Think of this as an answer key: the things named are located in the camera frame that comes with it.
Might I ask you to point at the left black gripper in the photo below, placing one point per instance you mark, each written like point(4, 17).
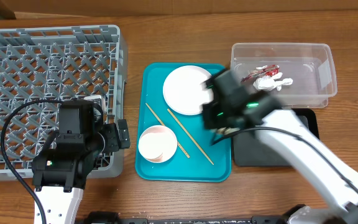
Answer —
point(113, 143)

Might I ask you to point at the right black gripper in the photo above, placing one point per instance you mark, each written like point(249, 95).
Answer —
point(212, 112)

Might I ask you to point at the pink bowl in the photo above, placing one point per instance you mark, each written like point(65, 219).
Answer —
point(157, 144)

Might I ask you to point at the wooden chopstick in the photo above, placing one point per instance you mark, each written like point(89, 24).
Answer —
point(190, 136)
point(162, 123)

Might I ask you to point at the white round plate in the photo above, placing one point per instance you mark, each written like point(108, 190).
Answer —
point(184, 90)

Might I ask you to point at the red snack wrapper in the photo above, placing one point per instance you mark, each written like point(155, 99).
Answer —
point(266, 70)

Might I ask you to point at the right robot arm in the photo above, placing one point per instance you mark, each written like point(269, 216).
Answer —
point(337, 183)

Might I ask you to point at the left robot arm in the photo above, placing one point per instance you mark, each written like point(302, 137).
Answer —
point(69, 155)

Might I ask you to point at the black waste tray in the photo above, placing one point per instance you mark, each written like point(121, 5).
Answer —
point(250, 152)

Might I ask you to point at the teal serving tray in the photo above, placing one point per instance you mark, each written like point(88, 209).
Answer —
point(179, 168)

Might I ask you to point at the clear plastic bin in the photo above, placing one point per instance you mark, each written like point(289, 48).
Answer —
point(310, 66)

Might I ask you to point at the grey plastic dish rack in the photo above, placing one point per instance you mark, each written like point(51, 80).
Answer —
point(40, 67)

